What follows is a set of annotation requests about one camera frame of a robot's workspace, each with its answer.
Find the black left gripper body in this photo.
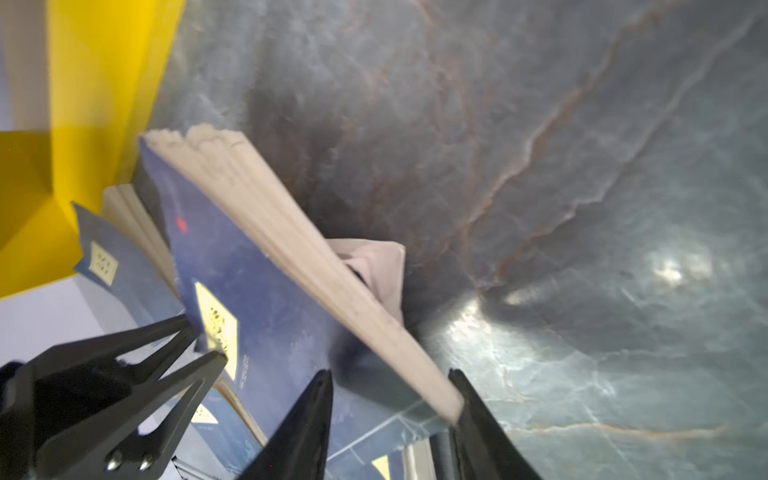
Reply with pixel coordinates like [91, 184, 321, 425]
[1, 361, 39, 479]

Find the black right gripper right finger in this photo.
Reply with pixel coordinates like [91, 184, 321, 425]
[448, 369, 542, 480]

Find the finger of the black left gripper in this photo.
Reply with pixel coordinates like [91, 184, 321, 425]
[25, 315, 196, 384]
[34, 352, 226, 479]

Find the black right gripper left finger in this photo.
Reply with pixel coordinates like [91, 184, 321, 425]
[238, 369, 333, 480]

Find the blue book lowest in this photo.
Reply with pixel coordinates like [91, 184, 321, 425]
[327, 238, 406, 325]

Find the blue book yellow label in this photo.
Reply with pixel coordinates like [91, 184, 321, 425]
[74, 184, 261, 479]

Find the yellow bookshelf with coloured shelves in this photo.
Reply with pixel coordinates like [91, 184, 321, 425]
[0, 0, 188, 300]

